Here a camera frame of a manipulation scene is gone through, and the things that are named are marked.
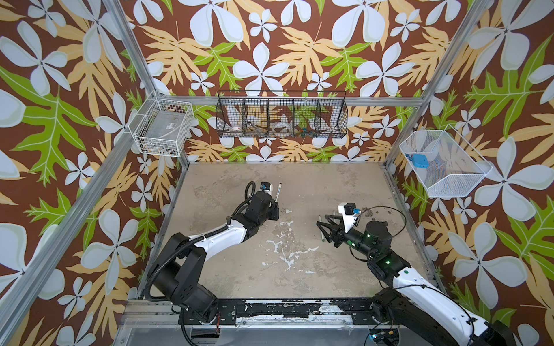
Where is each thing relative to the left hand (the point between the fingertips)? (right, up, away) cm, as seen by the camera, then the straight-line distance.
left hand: (275, 200), depth 89 cm
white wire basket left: (-46, +30, -2) cm, 55 cm away
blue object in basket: (+59, +16, -2) cm, 61 cm away
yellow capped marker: (+16, -9, -17) cm, 25 cm away
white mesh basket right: (+66, +15, -7) cm, 68 cm away
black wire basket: (-13, +39, +8) cm, 42 cm away
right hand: (+16, -6, -14) cm, 23 cm away
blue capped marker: (+1, +2, +2) cm, 3 cm away
